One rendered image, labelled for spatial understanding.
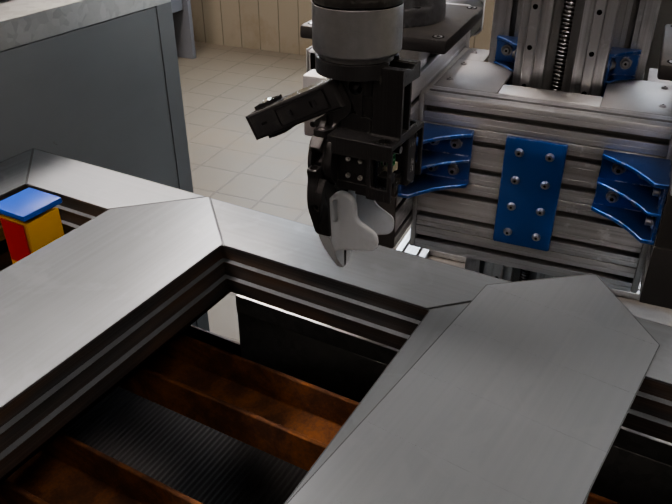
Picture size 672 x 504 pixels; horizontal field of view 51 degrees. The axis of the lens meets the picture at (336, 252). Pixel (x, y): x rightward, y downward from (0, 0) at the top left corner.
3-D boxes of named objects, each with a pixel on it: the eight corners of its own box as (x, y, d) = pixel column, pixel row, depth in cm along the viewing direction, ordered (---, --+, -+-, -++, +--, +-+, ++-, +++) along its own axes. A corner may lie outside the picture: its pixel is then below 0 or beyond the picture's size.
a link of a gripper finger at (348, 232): (370, 292, 67) (373, 204, 62) (316, 276, 69) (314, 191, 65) (384, 276, 69) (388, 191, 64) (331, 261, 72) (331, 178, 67)
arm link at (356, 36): (294, 5, 56) (342, -13, 62) (295, 62, 58) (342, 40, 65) (379, 15, 53) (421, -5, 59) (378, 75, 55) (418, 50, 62)
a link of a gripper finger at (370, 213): (384, 276, 69) (388, 191, 64) (331, 261, 72) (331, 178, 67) (397, 261, 72) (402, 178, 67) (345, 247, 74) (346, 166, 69)
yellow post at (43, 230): (58, 347, 97) (26, 224, 87) (33, 335, 99) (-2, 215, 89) (85, 327, 101) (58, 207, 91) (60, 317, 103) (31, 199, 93)
